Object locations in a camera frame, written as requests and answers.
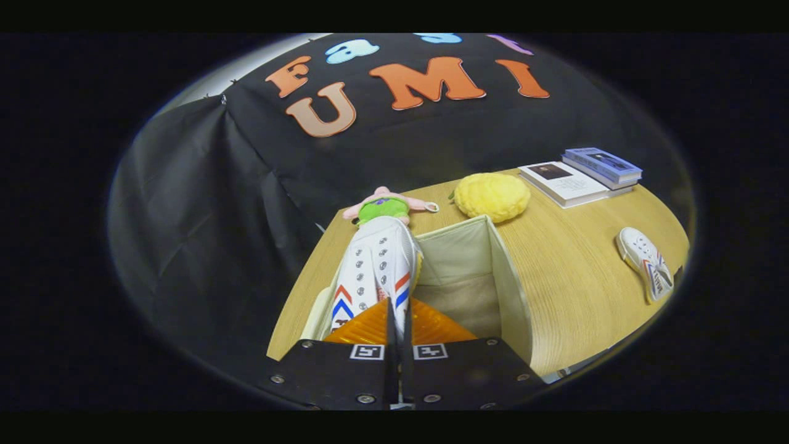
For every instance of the blue book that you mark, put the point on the blue book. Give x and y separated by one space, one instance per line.
601 161

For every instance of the white sneaker shoe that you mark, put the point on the white sneaker shoe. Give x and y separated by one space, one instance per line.
376 265
644 262

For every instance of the beige fabric storage box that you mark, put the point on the beige fabric storage box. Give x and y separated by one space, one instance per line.
468 259

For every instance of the black backdrop cloth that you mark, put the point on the black backdrop cloth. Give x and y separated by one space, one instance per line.
203 216

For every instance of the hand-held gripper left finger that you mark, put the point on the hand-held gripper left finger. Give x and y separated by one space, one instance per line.
391 370

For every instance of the yellow plush cushion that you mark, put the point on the yellow plush cushion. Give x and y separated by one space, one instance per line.
492 196

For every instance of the white book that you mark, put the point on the white book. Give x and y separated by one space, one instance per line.
564 182

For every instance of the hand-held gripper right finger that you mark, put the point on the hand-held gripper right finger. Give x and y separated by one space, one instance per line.
408 370

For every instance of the pink and green plush toy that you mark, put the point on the pink and green plush toy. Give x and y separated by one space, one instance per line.
385 208

